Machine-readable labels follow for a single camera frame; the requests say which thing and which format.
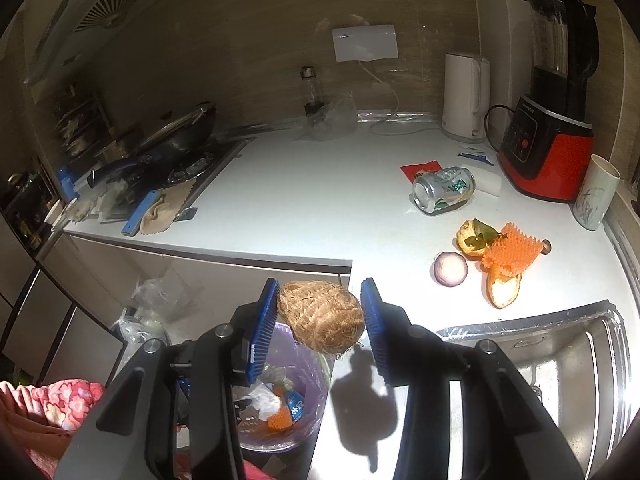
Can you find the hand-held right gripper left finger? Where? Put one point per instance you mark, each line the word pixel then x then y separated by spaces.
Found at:
pixel 262 332

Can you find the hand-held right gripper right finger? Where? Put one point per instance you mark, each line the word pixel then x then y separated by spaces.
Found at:
pixel 375 340

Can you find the brown hairy coconut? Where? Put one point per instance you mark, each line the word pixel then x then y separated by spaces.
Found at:
pixel 320 320

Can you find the trash bin with purple bag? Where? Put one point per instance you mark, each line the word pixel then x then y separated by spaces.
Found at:
pixel 310 385

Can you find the half red onion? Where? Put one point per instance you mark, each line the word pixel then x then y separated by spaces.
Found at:
pixel 450 269

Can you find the orange citrus peel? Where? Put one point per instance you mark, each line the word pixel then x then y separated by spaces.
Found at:
pixel 502 291

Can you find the orange foam fruit net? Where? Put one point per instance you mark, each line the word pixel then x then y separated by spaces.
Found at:
pixel 510 250
pixel 279 417

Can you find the silver drink can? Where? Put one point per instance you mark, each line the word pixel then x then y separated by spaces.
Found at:
pixel 442 190

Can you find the red snack packet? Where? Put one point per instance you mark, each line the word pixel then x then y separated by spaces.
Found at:
pixel 420 169

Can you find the crumpled white paper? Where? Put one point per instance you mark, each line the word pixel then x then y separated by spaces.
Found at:
pixel 265 400

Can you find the white kitchen cabinet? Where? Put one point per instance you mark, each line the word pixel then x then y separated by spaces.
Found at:
pixel 210 280

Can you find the blue snack packet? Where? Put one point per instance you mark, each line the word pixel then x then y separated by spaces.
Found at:
pixel 295 402

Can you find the crumpled plastic bags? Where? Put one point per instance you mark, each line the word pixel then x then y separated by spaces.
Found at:
pixel 150 305

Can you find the yellow citrus peel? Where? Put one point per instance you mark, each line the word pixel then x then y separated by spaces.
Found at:
pixel 464 235

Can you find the green leaf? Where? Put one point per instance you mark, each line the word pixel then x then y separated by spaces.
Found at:
pixel 480 234

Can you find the beige cloth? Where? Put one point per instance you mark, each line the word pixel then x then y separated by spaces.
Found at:
pixel 162 210

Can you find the gas stove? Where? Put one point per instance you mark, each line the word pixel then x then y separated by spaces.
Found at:
pixel 215 160

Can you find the steel sink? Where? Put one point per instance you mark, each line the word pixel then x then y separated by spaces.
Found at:
pixel 565 360

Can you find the white sponge block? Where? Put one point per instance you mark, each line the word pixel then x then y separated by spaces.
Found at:
pixel 487 183

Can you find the small brown round object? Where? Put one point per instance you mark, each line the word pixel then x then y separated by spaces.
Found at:
pixel 547 246

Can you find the black wok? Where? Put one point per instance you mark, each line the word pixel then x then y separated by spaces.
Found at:
pixel 185 142

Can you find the blue white sachets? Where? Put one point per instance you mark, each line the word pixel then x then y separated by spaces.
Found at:
pixel 475 152

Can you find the pink patterned pajamas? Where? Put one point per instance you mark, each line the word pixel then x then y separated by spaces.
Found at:
pixel 55 405

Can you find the clear plastic bag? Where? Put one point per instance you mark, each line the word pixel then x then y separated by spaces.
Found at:
pixel 332 117

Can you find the glass wok lid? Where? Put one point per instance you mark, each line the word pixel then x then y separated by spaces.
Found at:
pixel 170 122

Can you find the glass bottle with black base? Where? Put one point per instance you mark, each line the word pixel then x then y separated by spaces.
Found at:
pixel 311 87

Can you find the white electric kettle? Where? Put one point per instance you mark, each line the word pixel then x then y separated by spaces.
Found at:
pixel 465 97

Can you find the white printed cup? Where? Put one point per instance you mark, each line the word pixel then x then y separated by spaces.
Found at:
pixel 595 192

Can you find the kitchen storage rack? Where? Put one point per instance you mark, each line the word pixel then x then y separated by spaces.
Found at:
pixel 80 120

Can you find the red black blender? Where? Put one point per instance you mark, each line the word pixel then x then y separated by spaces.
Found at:
pixel 545 110

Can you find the range hood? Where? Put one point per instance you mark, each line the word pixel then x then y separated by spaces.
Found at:
pixel 95 15

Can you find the white wall socket cover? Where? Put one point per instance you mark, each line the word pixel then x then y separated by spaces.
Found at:
pixel 365 42

